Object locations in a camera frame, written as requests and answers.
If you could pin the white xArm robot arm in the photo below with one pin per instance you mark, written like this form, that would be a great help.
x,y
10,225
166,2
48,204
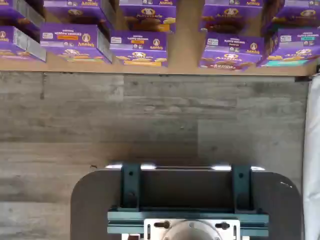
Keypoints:
x,y
192,232

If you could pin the wooden shelf board under purple boxes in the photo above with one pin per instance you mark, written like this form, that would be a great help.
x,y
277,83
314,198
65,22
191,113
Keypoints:
x,y
185,45

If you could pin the purple Annie's snack box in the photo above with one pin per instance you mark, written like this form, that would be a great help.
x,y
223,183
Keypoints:
x,y
72,37
230,15
297,15
12,11
75,11
15,40
292,40
147,15
230,45
138,42

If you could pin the shiny metal bar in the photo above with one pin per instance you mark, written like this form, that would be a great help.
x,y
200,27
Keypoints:
x,y
187,167

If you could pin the white mounting plate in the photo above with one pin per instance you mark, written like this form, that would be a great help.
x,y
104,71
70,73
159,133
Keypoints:
x,y
175,220

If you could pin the black mounting bolt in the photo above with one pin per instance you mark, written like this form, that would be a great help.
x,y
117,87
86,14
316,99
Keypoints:
x,y
222,225
162,224

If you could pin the white side curtain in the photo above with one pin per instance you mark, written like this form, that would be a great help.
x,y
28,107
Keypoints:
x,y
313,150

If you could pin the grey rounded base plate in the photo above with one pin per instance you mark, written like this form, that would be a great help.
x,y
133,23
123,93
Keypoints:
x,y
95,200

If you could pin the teal aluminium frame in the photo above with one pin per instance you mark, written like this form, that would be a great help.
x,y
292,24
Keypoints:
x,y
125,222

